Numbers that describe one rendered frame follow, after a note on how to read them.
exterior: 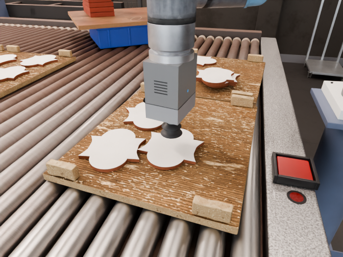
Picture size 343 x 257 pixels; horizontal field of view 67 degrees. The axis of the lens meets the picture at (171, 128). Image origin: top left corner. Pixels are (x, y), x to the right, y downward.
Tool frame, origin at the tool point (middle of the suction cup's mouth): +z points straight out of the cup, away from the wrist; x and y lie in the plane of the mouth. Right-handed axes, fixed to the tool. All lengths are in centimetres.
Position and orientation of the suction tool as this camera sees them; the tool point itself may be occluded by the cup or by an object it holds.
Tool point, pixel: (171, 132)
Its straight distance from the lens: 51.1
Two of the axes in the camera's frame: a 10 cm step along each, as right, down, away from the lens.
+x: 9.1, 2.2, -3.6
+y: -4.2, 4.8, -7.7
